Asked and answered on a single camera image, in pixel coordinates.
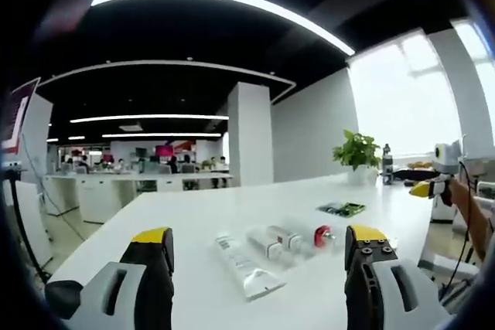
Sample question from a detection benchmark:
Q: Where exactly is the small skincare bottle red cap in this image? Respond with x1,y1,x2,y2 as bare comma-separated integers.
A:
313,224,336,248

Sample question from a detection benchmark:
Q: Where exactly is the white plant pot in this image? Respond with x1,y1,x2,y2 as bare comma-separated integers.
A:
347,164,369,187

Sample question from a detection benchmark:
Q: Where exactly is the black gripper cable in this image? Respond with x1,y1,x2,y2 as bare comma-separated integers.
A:
440,158,479,300

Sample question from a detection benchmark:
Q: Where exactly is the green flat packet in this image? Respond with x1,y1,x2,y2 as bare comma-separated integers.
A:
316,201,367,216

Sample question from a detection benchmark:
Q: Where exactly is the clear skincare bottle white cap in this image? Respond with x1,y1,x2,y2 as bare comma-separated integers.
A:
246,226,284,260
268,223,303,252

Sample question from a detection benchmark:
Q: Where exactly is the clear plastic storage tray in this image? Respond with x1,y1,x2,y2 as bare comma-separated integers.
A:
245,214,347,270

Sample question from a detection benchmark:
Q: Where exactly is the wall screen with red picture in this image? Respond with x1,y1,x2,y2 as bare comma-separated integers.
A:
0,77,42,154

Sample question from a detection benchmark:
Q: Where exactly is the white skincare tube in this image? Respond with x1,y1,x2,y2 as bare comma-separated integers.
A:
213,233,288,303

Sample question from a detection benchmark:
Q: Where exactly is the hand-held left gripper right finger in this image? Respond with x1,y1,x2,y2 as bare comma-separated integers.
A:
343,223,454,330

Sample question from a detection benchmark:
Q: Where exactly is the black stand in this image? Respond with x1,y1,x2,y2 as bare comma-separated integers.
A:
2,162,52,285

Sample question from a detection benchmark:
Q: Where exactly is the green leafy plant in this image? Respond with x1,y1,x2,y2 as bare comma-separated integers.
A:
333,129,383,172

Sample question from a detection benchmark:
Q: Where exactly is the dark flat bag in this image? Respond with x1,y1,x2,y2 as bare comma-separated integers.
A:
393,167,440,182

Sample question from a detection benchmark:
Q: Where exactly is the straight ceiling light strip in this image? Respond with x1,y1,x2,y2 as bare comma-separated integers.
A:
69,114,230,124

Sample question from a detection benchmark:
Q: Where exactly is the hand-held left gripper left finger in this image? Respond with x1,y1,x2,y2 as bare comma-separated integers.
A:
44,226,176,330

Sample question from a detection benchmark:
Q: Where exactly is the dark spray bottle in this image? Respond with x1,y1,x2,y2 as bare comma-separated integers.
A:
381,143,395,185

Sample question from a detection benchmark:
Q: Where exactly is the thin ceiling light loop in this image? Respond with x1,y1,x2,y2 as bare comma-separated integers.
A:
37,60,298,106

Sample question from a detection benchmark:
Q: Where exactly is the row of white office desks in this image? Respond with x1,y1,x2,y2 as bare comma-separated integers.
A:
43,171,235,225

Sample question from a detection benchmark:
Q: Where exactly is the white square column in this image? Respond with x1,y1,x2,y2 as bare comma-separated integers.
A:
227,81,275,189

